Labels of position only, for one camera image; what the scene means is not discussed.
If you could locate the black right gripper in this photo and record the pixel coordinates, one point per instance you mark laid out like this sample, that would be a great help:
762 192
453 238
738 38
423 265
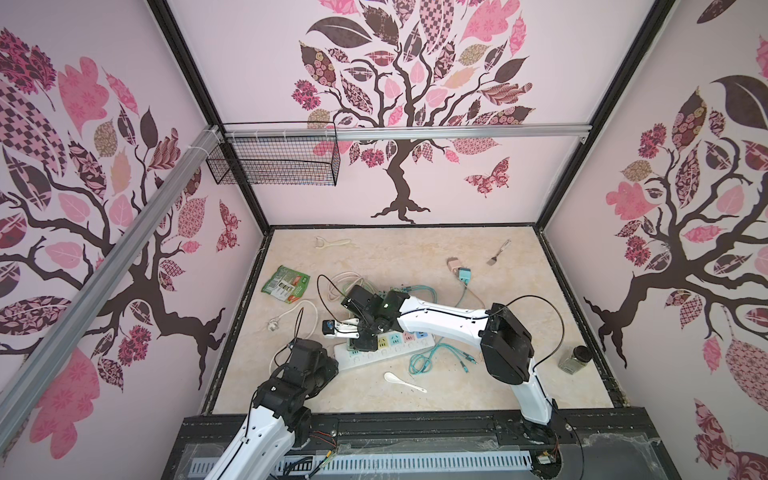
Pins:
368 346

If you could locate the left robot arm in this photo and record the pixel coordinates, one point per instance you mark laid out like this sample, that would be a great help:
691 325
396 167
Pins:
278 419

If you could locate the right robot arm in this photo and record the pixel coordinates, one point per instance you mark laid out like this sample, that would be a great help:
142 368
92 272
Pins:
504 342

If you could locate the white multicolour power strip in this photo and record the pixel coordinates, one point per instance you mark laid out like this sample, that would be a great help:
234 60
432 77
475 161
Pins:
390 345

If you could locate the white ceramic spoon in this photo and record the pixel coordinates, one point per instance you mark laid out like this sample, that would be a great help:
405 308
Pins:
391 378

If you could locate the green snack packet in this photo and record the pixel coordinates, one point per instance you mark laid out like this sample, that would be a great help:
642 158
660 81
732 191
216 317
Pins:
286 285

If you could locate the pale yellow peeler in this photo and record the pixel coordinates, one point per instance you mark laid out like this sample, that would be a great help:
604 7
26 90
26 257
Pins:
321 243

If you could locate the metal fork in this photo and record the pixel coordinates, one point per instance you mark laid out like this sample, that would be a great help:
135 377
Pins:
494 259

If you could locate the glass jar black lid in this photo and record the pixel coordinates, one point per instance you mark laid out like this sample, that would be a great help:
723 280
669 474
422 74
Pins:
575 360

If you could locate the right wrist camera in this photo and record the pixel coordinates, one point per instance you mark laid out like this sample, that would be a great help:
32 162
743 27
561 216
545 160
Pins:
337 329

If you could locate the black wire basket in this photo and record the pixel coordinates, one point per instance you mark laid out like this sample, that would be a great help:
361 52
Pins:
290 153

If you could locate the aluminium rail back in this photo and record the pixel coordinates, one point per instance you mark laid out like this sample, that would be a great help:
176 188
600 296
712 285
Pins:
580 131

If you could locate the aluminium rail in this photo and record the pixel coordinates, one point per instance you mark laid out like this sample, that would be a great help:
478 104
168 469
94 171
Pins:
580 131
35 375

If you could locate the aluminium rail left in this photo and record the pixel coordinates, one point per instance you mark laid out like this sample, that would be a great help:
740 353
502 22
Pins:
35 375

